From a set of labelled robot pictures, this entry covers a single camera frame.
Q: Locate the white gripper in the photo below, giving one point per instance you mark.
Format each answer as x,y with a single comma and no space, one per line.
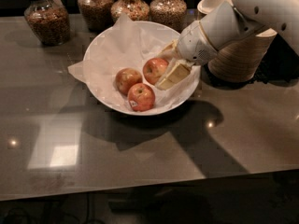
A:
193,45

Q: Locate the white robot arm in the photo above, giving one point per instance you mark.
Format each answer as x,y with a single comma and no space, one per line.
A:
230,22

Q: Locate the front red apple with sticker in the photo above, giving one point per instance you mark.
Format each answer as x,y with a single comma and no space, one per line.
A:
141,97

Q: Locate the white bowl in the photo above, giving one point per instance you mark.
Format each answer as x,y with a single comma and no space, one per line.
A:
168,100

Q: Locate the glass cereal jar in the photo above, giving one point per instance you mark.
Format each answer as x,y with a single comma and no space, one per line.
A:
136,10
96,13
170,13
49,21

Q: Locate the white paper liner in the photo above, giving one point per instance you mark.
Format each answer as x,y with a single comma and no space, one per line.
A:
126,44

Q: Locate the front stack of paper bowls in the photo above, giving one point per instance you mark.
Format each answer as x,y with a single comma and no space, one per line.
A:
239,61

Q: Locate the leftmost glass cereal jar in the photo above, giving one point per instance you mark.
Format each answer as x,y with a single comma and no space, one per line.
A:
49,21

